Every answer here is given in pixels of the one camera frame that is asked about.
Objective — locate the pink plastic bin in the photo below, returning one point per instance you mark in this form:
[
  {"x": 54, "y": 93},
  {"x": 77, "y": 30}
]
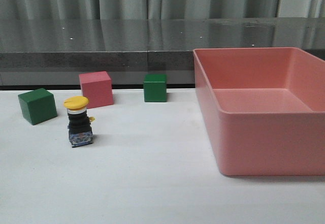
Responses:
[{"x": 263, "y": 109}]

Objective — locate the green cube far right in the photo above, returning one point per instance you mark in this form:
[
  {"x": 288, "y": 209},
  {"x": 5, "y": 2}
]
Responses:
[{"x": 155, "y": 88}]

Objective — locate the yellow push button switch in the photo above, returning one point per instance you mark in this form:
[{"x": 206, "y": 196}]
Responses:
[{"x": 79, "y": 127}]

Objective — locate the green cube near left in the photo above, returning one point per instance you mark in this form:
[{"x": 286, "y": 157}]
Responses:
[{"x": 37, "y": 106}]

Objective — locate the grey stone counter ledge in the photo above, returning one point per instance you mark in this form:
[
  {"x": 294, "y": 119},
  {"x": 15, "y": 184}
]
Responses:
[{"x": 52, "y": 53}]

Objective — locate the green cube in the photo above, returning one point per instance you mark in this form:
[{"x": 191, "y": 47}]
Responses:
[
  {"x": 37, "y": 106},
  {"x": 155, "y": 88}
]

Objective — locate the pink wooden cube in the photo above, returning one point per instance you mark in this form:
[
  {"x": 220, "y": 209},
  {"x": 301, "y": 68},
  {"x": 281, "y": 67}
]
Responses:
[{"x": 97, "y": 87}]

